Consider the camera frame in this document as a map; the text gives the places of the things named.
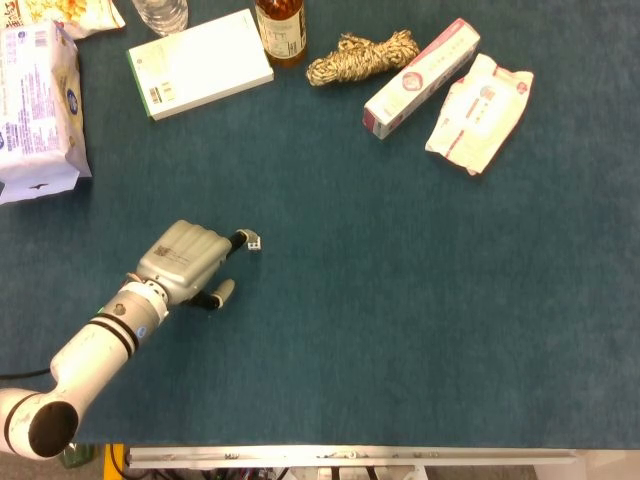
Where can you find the large white blue package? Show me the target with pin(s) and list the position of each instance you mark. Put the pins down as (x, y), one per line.
(37, 110)

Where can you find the teal felt table mat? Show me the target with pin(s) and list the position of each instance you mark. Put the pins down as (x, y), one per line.
(350, 280)

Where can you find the flat white green box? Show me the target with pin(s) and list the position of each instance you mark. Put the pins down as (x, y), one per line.
(200, 65)

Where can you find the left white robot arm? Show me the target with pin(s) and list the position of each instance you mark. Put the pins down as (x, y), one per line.
(85, 365)

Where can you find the pink white toothpaste box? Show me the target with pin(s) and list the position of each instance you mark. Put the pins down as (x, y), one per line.
(420, 77)

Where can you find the aluminium frame rail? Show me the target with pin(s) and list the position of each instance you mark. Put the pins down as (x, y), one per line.
(350, 456)

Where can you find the yellow snack bag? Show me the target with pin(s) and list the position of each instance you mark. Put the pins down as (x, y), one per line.
(75, 15)

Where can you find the clear plastic water bottle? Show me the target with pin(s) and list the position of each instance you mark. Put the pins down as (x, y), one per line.
(162, 15)

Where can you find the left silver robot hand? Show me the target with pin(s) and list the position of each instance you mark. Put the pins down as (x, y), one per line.
(187, 260)

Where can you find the white pink wet wipes pack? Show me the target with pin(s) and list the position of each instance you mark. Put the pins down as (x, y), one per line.
(480, 115)

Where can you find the amber tea bottle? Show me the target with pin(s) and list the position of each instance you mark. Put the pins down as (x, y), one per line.
(282, 32)

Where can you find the green plastic bottle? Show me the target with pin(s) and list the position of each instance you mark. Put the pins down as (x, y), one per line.
(77, 454)

